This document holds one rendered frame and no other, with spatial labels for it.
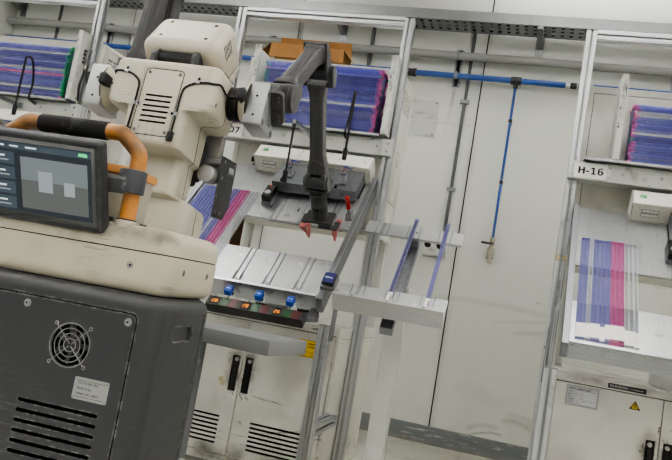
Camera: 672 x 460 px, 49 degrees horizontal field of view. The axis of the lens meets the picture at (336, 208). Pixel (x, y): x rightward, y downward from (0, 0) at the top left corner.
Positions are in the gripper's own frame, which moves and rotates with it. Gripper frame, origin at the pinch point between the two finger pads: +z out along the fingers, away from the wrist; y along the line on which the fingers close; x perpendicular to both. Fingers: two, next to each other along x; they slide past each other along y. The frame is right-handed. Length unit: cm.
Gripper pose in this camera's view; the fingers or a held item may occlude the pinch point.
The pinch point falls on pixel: (322, 236)
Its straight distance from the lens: 264.1
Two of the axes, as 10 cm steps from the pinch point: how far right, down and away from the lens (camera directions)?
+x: -2.9, 5.9, -7.5
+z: 0.6, 8.0, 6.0
